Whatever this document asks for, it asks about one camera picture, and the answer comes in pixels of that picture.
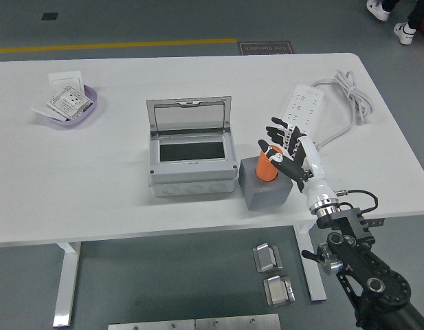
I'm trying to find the metal hinge block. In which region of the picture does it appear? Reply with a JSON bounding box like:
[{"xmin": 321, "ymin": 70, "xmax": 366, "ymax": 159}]
[
  {"xmin": 263, "ymin": 274, "xmax": 297, "ymax": 308},
  {"xmin": 252, "ymin": 242, "xmax": 284, "ymax": 274}
]

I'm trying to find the orange cylinder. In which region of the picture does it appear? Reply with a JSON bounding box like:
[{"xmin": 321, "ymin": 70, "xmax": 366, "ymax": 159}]
[{"xmin": 255, "ymin": 144, "xmax": 284, "ymax": 182}]

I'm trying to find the grey electrical box with lid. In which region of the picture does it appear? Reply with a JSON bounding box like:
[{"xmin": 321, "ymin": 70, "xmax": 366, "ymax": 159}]
[{"xmin": 145, "ymin": 96, "xmax": 239, "ymax": 197}]

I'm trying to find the white table leg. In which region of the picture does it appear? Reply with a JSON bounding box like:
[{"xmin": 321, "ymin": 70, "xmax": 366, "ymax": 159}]
[
  {"xmin": 293, "ymin": 223, "xmax": 328, "ymax": 303},
  {"xmin": 52, "ymin": 241, "xmax": 82, "ymax": 328}
]

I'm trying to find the grey cube with round hole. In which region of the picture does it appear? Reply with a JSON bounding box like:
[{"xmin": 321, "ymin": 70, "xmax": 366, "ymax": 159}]
[{"xmin": 238, "ymin": 155, "xmax": 294, "ymax": 211}]

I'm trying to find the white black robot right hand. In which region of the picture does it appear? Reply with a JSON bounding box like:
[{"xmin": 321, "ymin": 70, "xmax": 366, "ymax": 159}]
[{"xmin": 258, "ymin": 116, "xmax": 337, "ymax": 211}]

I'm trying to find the steel base plate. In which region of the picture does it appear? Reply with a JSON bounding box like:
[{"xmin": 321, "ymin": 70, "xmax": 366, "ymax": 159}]
[
  {"xmin": 107, "ymin": 318, "xmax": 196, "ymax": 330},
  {"xmin": 194, "ymin": 313, "xmax": 281, "ymax": 330}
]

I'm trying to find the white socket panel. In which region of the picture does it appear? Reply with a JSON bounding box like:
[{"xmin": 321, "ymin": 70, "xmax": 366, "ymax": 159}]
[{"xmin": 45, "ymin": 85, "xmax": 96, "ymax": 121}]

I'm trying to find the yellow floor tape line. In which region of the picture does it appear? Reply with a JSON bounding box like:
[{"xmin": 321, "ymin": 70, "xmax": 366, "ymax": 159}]
[{"xmin": 0, "ymin": 37, "xmax": 238, "ymax": 54}]

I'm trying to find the person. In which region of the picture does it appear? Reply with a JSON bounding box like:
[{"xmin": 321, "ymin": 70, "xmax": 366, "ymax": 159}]
[{"xmin": 381, "ymin": 0, "xmax": 424, "ymax": 32}]

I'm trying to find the purple plastic tray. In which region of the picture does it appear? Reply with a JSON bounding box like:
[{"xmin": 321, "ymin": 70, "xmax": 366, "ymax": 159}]
[{"xmin": 39, "ymin": 85, "xmax": 100, "ymax": 130}]

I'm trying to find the white wall switch plate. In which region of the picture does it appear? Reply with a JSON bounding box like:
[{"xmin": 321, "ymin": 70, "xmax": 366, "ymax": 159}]
[{"xmin": 48, "ymin": 71, "xmax": 85, "ymax": 94}]

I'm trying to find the white power strip cable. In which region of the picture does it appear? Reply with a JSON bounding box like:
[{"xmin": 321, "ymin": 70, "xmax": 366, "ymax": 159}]
[{"xmin": 309, "ymin": 70, "xmax": 374, "ymax": 151}]

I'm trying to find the white power strip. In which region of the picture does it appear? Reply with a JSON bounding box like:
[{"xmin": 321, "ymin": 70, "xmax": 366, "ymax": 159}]
[{"xmin": 282, "ymin": 84, "xmax": 325, "ymax": 138}]

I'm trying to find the plain white cover plate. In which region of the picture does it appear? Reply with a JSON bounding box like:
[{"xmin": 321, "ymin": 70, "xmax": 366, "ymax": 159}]
[{"xmin": 31, "ymin": 102, "xmax": 67, "ymax": 122}]

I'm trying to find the white shoe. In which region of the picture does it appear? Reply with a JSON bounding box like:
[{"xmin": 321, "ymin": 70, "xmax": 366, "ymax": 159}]
[
  {"xmin": 366, "ymin": 0, "xmax": 391, "ymax": 21},
  {"xmin": 393, "ymin": 22, "xmax": 418, "ymax": 45}
]

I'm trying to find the brown floor sign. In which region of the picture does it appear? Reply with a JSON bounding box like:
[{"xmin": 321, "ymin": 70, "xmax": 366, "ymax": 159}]
[{"xmin": 237, "ymin": 41, "xmax": 296, "ymax": 56}]

